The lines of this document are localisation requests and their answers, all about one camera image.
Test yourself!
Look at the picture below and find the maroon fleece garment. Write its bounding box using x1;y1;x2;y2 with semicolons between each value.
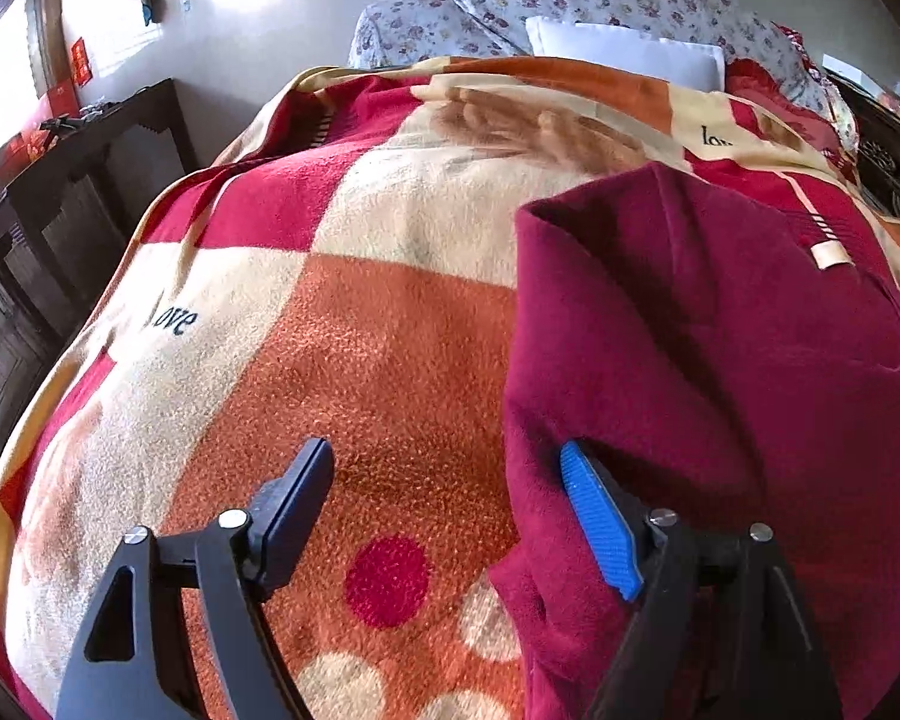
491;163;900;718

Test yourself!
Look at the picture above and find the orange red patterned blanket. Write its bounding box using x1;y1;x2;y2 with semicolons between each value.
0;59;900;718

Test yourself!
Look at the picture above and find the dark carved wooden headboard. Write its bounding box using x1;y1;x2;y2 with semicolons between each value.
827;71;900;218

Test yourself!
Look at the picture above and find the red ruffled cushion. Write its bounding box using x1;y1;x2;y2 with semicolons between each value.
727;59;859;184

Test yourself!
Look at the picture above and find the white pillow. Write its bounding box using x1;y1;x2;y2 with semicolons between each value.
525;16;727;93

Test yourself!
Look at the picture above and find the floral quilt pillow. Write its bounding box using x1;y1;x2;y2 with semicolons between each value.
349;0;859;154

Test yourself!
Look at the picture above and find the red paper wall decoration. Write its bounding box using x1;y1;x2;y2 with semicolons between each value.
69;37;94;86

